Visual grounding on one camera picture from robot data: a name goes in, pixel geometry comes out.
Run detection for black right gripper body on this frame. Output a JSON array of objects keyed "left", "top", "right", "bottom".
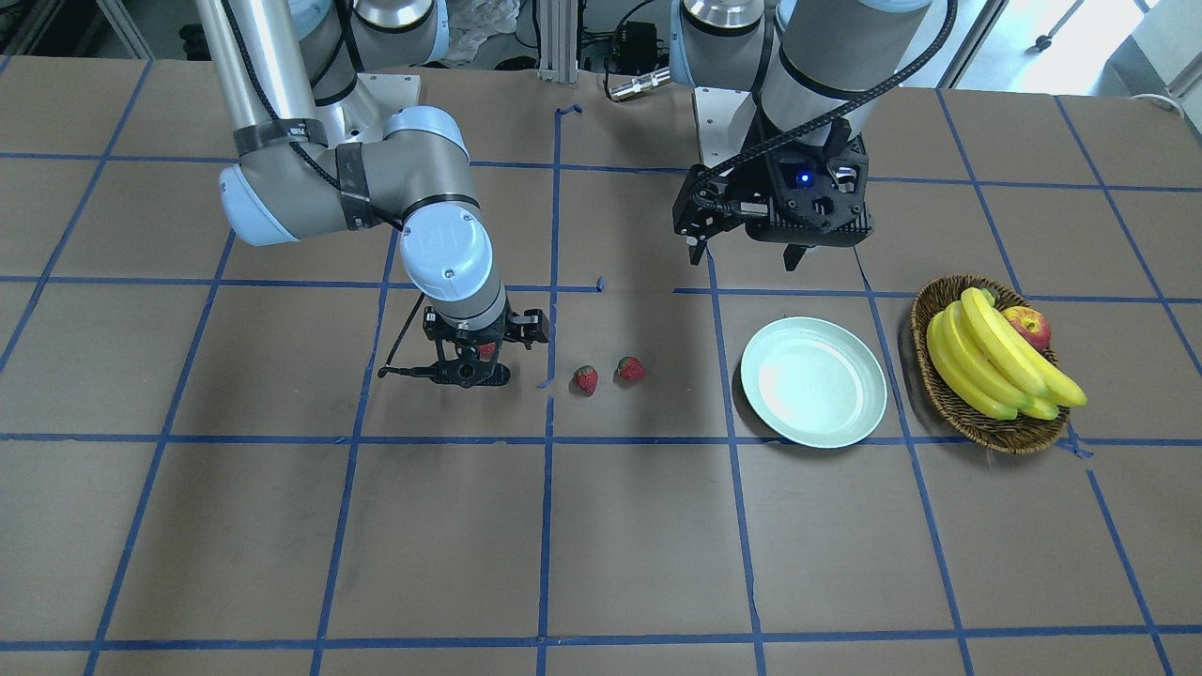
[{"left": 377, "top": 306, "right": 549, "bottom": 389}]

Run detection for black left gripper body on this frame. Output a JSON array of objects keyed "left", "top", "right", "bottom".
[{"left": 672, "top": 134, "right": 868, "bottom": 245}]

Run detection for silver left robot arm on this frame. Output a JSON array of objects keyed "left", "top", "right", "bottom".
[{"left": 670, "top": 1, "right": 958, "bottom": 272}]

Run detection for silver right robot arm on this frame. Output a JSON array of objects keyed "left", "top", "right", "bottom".
[{"left": 197, "top": 1, "right": 547, "bottom": 389}]

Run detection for light green plate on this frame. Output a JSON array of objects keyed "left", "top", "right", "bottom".
[{"left": 739, "top": 316, "right": 888, "bottom": 449}]

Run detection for yellow banana bunch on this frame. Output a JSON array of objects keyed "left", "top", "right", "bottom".
[{"left": 926, "top": 287, "right": 1087, "bottom": 421}]

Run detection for red apple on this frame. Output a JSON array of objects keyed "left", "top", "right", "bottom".
[{"left": 1002, "top": 306, "right": 1052, "bottom": 352}]

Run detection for woven wicker basket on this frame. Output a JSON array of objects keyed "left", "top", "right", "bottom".
[{"left": 897, "top": 273, "right": 1071, "bottom": 453}]

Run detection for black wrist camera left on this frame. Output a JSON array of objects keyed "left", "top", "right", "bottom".
[{"left": 763, "top": 146, "right": 874, "bottom": 247}]

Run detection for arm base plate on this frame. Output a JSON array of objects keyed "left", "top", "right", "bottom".
[
  {"left": 335, "top": 73, "right": 421, "bottom": 143},
  {"left": 694, "top": 88, "right": 757, "bottom": 167}
]

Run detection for metal cable connector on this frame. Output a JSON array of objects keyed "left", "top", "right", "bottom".
[{"left": 606, "top": 69, "right": 672, "bottom": 102}]

